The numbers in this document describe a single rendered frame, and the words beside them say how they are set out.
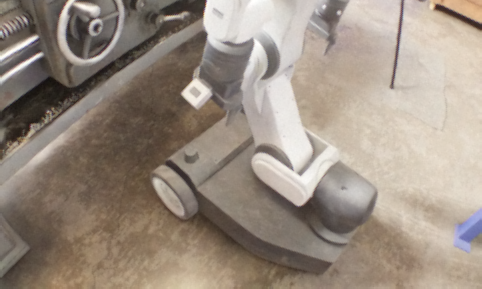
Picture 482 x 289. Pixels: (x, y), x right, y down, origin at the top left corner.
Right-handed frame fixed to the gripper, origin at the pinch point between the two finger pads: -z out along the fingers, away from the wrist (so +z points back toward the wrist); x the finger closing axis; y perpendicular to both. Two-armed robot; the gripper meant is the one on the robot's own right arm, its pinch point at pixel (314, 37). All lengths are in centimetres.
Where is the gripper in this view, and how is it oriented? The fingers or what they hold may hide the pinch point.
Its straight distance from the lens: 104.2
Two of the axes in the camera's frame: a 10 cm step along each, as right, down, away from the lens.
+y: -6.5, 5.0, -5.7
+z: 2.4, -5.8, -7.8
